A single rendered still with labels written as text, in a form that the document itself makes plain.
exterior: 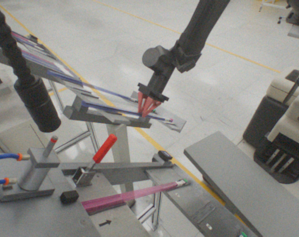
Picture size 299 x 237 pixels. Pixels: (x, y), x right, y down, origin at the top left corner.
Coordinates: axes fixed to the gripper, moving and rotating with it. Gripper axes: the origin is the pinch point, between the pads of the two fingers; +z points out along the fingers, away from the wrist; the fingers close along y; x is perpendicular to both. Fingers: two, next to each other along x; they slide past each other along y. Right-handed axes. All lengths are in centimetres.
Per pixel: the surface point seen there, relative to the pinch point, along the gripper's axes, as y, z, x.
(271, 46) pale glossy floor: -26, -155, 311
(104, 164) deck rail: 10.9, 10.2, -22.0
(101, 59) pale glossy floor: -196, -5, 142
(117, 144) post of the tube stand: -8.5, 18.5, 8.0
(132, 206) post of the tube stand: -8, 70, 58
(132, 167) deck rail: 12.6, 11.2, -12.0
